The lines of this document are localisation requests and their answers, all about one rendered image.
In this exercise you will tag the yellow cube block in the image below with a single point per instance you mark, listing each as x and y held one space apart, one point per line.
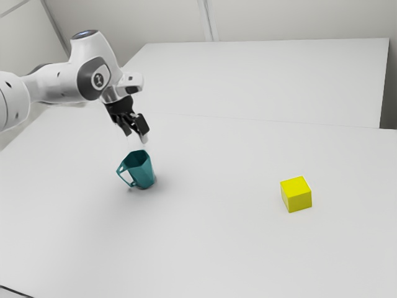
296 193

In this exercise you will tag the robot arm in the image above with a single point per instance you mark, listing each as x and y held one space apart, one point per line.
59 82

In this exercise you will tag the teal faceted mug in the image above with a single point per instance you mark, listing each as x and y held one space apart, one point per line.
139 170

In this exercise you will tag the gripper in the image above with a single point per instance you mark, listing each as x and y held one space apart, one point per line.
120 107

